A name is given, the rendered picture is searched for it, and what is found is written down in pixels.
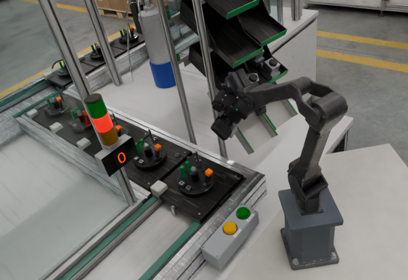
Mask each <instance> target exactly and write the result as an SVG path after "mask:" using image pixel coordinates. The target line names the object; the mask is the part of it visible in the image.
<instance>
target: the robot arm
mask: <svg viewBox="0 0 408 280"><path fill-rule="evenodd" d="M226 79H227V80H228V82H229V84H230V86H231V88H232V90H233V92H234V93H235V94H234V96H232V95H231V94H229V93H228V92H226V91H224V90H219V92H218V94H217V95H216V96H215V98H214V101H213V102H212V105H213V107H212V108H213V109H214V110H216V111H217V112H221V111H224V113H223V114H224V115H225V116H224V118H225V119H222V118H220V117H219V116H218V117H217V118H216V120H215V122H214V123H213V124H212V126H211V130H212V131H213V132H214V133H215V134H217V135H218V136H219V137H220V138H221V139H222V140H227V139H228V137H229V136H230V134H231V133H232V130H231V129H232V127H233V125H232V124H233V122H235V123H236V124H238V123H239V122H240V121H241V119H244V120H246V119H247V117H248V116H249V115H250V114H252V113H253V112H255V113H256V114H257V116H260V115H262V114H264V113H266V112H267V110H266V105H267V104H268V103H271V102H274V101H281V100H286V99H291V98H292V99H293V100H294V101H295V102H296V105H297V109H298V111H299V113H300V114H301V115H303V116H304V117H305V121H306V122H307V123H308V125H309V129H308V132H307V136H306V138H305V142H304V146H303V148H302V152H301V156H300V157H298V158H297V159H295V160H293V161H292V162H290V164H289V166H288V170H287V172H288V182H289V185H290V188H291V192H292V193H293V194H294V196H295V201H296V204H297V207H298V209H299V212H300V214H301V216H304V215H309V214H316V213H323V212H324V209H323V207H322V205H321V202H320V192H321V191H322V190H324V189H326V188H327V187H328V183H327V181H326V179H325V177H324V176H323V174H322V173H321V170H322V168H321V167H320V166H319V165H318V163H319V161H320V158H321V155H322V153H323V150H324V148H325V145H326V142H327V140H328V137H329V135H330V132H331V130H332V129H333V128H334V127H335V126H336V125H337V124H338V123H339V122H340V121H341V120H342V118H343V117H344V115H345V114H346V113H347V110H348V105H347V102H346V100H345V98H344V97H343V96H342V95H341V94H339V93H338V92H337V91H335V90H334V89H333V88H331V87H330V86H327V85H324V84H321V83H317V82H314V81H313V80H311V79H310V78H309V77H300V78H298V79H296V80H292V81H287V82H284V83H281V84H276V85H272V83H263V82H261V81H256V82H254V83H252V84H251V82H250V80H249V79H248V77H247V75H246V73H245V71H244V69H243V68H241V69H238V70H236V71H235V72H233V73H232V74H230V75H228V76H227V77H226ZM307 93H309V94H311V95H314V96H317V97H320V98H318V99H317V100H315V101H313V102H311V103H309V104H307V103H306V102H305V101H304V100H303V98H302V96H303V95H305V94H307Z"/></svg>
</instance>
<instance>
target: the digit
mask: <svg viewBox="0 0 408 280"><path fill-rule="evenodd" d="M112 155H113V158H114V160H115V163H116V164H117V167H118V168H120V167H121V166H123V165H124V164H125V163H126V162H128V161H129V160H130V158H129V156H128V153H127V151H126V148H125V146H123V147H121V148H120V149H119V150H117V151H116V152H114V153H113V154H112Z"/></svg>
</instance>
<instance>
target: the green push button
mask: <svg viewBox="0 0 408 280"><path fill-rule="evenodd" d="M249 214H250V212H249V209H248V208H246V207H240V208H239V209H238V210H237V216H238V217H239V218H242V219H244V218H246V217H248V216H249Z"/></svg>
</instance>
